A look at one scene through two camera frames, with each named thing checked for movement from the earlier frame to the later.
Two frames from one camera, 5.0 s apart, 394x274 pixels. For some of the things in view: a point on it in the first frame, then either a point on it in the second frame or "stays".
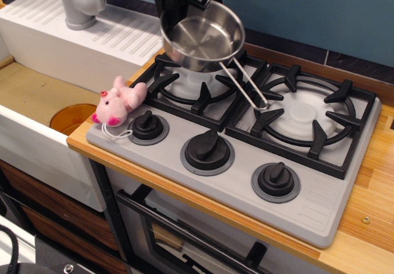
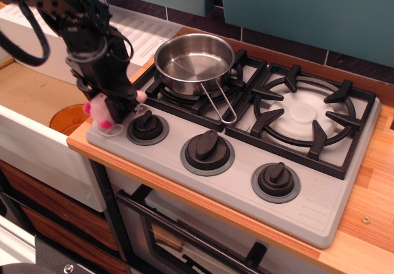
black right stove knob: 276,183 stays
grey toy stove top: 279,143 stays
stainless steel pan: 209,37 -> 184,61
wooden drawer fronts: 95,257 stays
